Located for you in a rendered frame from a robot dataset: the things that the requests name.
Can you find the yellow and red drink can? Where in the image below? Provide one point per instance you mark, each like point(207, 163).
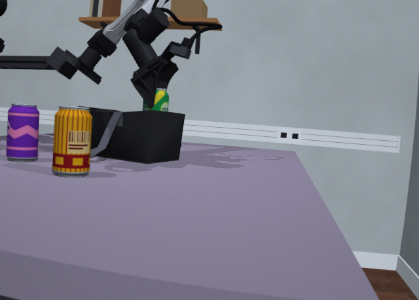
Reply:
point(72, 141)

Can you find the green and yellow drink can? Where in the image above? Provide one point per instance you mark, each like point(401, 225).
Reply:
point(161, 101)

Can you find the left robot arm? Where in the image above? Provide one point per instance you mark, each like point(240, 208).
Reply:
point(134, 19)

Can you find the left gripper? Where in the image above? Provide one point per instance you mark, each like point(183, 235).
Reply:
point(151, 72)

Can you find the purple drink can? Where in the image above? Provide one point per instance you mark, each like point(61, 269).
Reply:
point(22, 132)

